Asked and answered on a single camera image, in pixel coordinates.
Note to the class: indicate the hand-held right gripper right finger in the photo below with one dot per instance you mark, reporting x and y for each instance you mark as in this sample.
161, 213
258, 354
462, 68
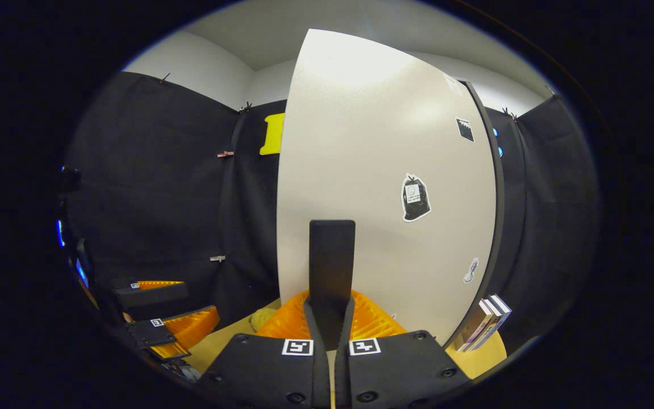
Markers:
343, 378

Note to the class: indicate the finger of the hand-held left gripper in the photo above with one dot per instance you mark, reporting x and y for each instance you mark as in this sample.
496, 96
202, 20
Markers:
151, 332
156, 295

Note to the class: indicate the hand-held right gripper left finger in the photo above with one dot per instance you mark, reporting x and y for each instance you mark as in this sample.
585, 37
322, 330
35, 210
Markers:
320, 378

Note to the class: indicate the yellow round coaster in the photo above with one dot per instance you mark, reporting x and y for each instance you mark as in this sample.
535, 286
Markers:
261, 319

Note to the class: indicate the beige cabinet door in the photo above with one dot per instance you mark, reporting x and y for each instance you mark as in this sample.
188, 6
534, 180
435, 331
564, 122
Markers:
361, 142

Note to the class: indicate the white clip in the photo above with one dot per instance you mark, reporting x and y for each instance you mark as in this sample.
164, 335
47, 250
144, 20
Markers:
217, 258

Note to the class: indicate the black binder clip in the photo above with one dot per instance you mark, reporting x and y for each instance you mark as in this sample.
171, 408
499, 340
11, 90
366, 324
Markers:
246, 106
508, 112
165, 76

